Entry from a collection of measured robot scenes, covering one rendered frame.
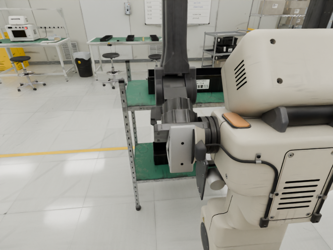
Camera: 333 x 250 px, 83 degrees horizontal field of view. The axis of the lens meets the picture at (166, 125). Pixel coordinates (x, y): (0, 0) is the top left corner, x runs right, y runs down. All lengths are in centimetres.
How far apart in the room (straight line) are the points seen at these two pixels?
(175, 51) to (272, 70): 21
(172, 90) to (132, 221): 136
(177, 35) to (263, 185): 36
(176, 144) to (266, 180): 18
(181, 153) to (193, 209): 135
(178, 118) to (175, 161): 9
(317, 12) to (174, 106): 50
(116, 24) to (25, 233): 509
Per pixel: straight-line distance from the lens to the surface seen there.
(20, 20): 519
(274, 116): 38
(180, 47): 46
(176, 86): 46
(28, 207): 207
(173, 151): 38
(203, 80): 123
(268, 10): 510
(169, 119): 40
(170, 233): 161
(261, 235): 70
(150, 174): 147
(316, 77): 41
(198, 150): 36
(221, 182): 58
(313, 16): 74
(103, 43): 439
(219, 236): 64
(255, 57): 38
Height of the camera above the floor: 142
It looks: 32 degrees down
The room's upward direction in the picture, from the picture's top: straight up
